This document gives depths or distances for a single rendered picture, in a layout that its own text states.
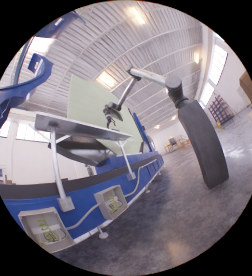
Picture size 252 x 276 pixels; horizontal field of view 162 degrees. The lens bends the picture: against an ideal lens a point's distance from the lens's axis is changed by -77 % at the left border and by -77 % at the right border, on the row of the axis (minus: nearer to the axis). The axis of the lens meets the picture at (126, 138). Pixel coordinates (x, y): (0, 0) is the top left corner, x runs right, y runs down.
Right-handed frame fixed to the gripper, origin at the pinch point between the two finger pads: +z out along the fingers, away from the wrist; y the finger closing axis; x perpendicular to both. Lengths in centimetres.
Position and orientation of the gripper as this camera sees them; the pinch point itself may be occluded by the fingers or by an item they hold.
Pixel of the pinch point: (112, 127)
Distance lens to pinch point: 150.2
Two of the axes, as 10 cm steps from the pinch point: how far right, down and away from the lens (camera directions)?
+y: 7.6, -4.5, -4.6
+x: 5.5, 0.8, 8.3
